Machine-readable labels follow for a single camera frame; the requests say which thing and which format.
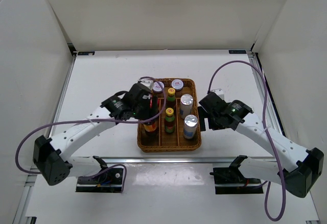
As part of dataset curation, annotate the silver white can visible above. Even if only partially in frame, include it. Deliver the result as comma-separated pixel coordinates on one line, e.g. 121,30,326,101
183,114,198,139
179,94,194,119

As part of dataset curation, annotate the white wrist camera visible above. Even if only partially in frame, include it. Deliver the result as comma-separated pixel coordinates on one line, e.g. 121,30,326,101
138,79,154,91
210,88,224,100

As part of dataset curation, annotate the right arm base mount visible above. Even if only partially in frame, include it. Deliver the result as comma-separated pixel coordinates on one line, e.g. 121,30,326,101
209,155,264,195

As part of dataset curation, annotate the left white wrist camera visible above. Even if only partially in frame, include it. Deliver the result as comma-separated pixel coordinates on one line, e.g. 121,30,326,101
138,79,154,91

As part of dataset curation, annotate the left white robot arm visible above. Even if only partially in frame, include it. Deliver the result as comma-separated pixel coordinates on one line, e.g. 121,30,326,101
33,79,157,186

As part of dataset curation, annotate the red lid sauce jar front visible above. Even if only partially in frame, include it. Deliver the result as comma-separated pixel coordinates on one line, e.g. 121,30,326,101
143,120,158,136

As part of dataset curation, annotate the purple lid dark jar front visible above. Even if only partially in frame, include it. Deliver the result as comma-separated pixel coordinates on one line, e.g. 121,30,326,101
171,79,184,94

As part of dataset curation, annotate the yellow cap sauce bottle front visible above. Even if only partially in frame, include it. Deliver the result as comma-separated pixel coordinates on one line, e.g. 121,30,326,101
164,108,176,133

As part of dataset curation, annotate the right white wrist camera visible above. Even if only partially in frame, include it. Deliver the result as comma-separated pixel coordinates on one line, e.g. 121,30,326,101
210,88,224,100

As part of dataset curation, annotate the red lid sauce jar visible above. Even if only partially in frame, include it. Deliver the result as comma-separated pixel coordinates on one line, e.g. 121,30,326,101
150,95,159,111
143,120,158,136

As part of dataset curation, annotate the wicker divided basket tray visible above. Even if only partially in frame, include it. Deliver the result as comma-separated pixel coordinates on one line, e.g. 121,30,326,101
137,78,201,153

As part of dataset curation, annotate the silver top white can front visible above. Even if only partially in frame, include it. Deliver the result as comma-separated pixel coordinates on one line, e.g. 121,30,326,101
183,114,198,139

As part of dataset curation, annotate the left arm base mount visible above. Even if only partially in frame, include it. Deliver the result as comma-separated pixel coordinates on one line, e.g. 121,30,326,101
75,164,127,193

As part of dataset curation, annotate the yellow cap sauce bottle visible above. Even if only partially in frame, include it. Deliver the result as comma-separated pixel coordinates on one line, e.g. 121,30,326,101
164,108,176,133
166,87,176,110

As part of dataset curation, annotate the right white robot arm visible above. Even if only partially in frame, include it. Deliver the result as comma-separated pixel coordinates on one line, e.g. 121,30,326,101
198,92,324,198

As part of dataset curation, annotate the purple lid dark jar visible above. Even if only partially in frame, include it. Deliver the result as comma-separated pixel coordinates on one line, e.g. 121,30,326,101
171,79,184,94
152,81,165,97

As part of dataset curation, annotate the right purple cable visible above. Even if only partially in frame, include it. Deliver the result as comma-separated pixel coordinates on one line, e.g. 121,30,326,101
206,60,287,221

